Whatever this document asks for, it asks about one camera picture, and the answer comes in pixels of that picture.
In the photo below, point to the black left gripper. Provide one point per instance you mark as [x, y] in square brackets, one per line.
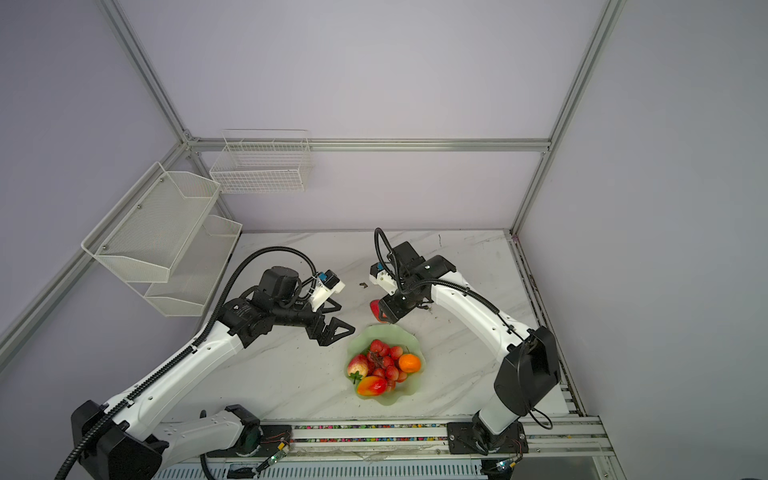
[326, 336]

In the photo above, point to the white mesh upper shelf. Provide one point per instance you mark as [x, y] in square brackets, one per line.
[144, 237]

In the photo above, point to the red yellow fake mango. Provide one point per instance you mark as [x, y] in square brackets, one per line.
[372, 386]

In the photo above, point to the green scalloped fruit bowl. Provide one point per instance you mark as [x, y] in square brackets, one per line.
[393, 336]

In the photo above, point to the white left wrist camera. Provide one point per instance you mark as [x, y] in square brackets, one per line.
[328, 284]

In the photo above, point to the white mesh shelf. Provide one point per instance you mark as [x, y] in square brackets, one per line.
[144, 237]
[195, 279]

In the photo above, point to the white wire wall basket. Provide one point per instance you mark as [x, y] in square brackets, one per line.
[261, 161]

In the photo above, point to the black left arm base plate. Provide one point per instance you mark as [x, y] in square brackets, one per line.
[264, 440]

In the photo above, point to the orange fake tangerine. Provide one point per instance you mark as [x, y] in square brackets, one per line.
[409, 363]

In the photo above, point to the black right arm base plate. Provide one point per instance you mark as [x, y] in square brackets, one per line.
[474, 438]

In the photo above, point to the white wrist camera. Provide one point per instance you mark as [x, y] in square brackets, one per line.
[380, 277]
[328, 284]

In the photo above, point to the white mesh lower shelf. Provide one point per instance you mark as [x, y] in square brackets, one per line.
[195, 279]

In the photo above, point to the aluminium front rail frame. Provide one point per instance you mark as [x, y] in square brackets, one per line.
[415, 449]

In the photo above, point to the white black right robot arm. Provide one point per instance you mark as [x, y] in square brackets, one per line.
[529, 364]

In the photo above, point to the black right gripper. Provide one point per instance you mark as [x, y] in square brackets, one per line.
[391, 311]

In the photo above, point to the red fake strawberry apple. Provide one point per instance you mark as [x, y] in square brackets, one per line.
[376, 310]

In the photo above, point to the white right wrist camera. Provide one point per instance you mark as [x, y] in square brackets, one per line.
[380, 277]

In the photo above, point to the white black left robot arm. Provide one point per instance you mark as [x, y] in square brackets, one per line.
[126, 437]

